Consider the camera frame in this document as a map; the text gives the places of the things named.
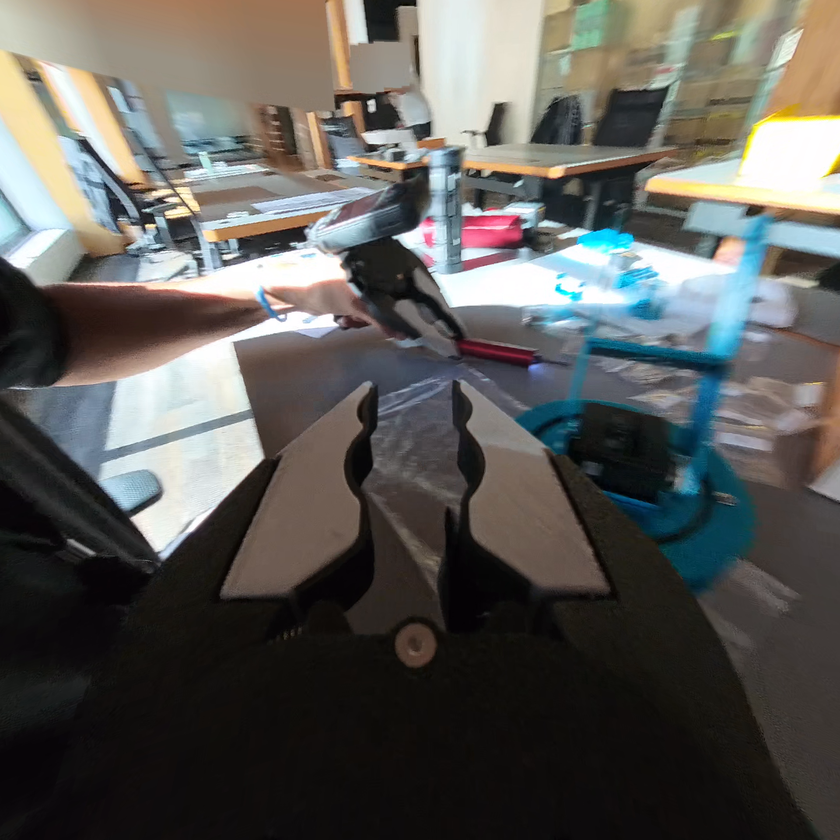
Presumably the group of small blue parts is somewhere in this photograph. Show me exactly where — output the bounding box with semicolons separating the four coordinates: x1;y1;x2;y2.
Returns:
554;226;660;319

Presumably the person's left forearm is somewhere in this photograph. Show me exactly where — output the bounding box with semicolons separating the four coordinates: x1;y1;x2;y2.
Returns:
39;269;296;389

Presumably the wall of cardboard boxes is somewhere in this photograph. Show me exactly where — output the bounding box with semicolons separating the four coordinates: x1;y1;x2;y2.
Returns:
538;0;809;148

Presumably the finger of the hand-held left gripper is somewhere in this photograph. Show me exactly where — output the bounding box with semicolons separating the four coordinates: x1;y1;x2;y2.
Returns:
369;299;463;359

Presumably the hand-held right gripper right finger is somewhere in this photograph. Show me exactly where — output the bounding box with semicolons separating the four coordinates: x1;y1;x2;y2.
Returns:
451;381;613;598

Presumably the grey chair armrest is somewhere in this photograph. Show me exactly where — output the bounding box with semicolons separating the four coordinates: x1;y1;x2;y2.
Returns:
98;469;164;517

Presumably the person's left hand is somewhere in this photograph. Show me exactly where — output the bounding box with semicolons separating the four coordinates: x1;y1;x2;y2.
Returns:
287;277;396;338

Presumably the white desk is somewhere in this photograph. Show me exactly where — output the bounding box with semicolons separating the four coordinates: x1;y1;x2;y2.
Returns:
98;241;840;840

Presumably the grey round column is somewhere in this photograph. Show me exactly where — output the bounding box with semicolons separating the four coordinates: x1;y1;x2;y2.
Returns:
425;147;466;275

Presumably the black office chair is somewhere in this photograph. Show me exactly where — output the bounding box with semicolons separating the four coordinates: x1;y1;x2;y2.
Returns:
530;94;585;147
594;87;672;149

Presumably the red electric screwdriver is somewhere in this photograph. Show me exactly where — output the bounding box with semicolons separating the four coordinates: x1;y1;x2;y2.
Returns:
455;337;567;370

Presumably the clear plastic sheet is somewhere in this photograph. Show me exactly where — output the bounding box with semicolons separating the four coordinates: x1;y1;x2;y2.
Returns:
375;364;549;592

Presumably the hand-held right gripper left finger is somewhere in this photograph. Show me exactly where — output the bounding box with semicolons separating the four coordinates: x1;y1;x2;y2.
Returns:
221;382;379;601

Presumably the pile of clear parts bags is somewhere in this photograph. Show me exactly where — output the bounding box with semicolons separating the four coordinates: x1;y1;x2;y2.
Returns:
626;371;829;476

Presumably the wooden edged office desk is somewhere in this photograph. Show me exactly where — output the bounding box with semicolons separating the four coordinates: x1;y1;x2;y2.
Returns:
461;143;681;227
157;185;391;263

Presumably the yellow box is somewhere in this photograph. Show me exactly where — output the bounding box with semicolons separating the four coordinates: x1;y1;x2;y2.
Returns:
736;113;840;179

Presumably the red bag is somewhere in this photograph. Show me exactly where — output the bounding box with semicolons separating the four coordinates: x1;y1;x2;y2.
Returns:
419;213;526;252

